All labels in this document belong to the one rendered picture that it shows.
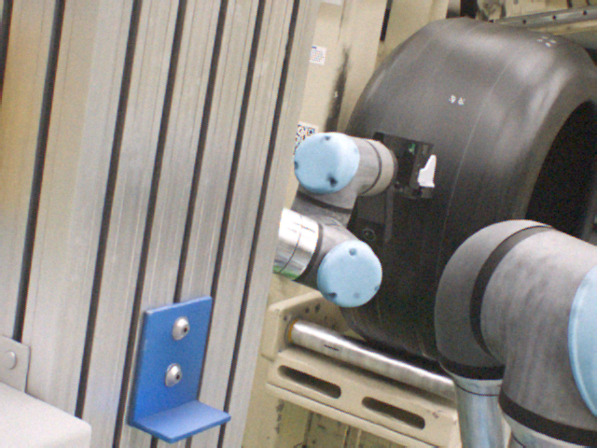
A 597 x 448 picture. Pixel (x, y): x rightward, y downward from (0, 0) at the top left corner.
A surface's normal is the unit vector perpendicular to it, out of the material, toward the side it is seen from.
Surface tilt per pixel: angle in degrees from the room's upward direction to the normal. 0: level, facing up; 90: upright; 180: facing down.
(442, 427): 90
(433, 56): 38
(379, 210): 114
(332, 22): 90
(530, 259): 45
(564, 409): 90
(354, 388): 90
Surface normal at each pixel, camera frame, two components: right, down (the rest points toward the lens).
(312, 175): -0.47, 0.00
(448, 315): -0.91, 0.34
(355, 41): 0.85, 0.26
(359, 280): 0.26, 0.26
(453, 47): -0.12, -0.75
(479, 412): -0.53, 0.43
